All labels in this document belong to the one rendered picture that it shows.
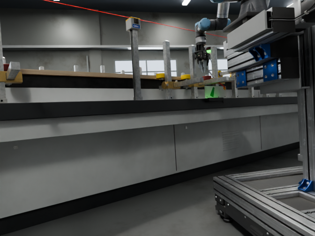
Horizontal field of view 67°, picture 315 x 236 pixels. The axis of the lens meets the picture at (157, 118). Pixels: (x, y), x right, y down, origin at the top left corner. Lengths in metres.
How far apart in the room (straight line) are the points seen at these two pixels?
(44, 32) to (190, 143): 5.83
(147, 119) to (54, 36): 5.83
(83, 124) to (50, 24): 6.03
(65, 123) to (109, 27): 5.95
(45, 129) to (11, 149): 0.26
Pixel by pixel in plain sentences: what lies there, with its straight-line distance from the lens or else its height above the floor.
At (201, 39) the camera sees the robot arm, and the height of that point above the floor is 1.13.
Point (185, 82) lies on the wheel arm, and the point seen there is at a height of 0.80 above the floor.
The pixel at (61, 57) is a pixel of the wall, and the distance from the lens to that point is 7.02.
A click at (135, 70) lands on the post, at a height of 0.89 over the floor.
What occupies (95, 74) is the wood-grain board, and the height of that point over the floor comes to 0.89.
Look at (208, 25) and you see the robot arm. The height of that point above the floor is 1.18.
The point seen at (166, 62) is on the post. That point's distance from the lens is 1.71.
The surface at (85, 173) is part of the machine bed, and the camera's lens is 1.64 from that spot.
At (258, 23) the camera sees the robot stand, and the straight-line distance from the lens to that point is 0.99.
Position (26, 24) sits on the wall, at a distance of 7.42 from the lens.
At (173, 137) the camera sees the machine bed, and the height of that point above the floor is 0.40.
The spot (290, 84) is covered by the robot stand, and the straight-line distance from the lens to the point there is 1.23.
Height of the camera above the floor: 0.62
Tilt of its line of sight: 1 degrees down
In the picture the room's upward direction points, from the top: 3 degrees counter-clockwise
